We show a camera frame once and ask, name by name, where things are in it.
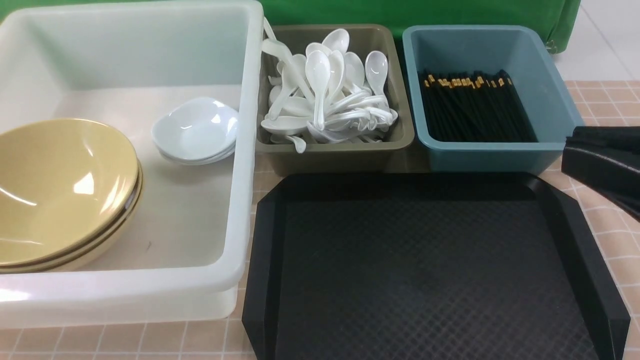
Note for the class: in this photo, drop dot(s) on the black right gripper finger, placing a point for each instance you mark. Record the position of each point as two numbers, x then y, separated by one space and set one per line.
607 160

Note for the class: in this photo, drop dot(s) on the white soup spoon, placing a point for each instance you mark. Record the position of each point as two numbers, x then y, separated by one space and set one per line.
317 70

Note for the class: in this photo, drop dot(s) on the white square sauce dish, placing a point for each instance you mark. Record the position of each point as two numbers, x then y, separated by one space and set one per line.
200 128

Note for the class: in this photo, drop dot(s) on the yellow noodle bowl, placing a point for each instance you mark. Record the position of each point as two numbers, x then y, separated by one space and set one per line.
65 136

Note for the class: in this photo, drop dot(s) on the lower yellow bowl in tub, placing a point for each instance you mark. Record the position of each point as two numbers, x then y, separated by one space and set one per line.
125 225

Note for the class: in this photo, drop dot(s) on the yellow bowl in tub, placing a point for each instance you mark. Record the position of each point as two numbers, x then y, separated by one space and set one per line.
125 225
56 209

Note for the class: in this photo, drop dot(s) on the blue chopstick bin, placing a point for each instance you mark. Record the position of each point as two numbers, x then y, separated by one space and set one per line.
520 52

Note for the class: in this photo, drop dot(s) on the bundle of black chopsticks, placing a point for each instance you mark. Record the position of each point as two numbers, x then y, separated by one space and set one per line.
474 107

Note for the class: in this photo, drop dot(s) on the green cloth backdrop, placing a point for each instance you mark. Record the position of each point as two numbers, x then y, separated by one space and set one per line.
552 20

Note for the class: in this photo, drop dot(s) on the olive green spoon bin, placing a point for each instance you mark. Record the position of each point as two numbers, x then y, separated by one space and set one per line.
353 157

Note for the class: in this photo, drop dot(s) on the black plastic serving tray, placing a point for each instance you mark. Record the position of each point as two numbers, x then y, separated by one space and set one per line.
428 266

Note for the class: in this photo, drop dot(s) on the pile of white spoons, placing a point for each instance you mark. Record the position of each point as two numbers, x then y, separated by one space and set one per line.
356 107

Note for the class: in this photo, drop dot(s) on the lower white dish in tub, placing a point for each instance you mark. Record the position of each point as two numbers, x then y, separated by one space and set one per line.
201 162

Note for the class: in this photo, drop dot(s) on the large white plastic tub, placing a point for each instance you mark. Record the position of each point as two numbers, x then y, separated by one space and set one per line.
126 65

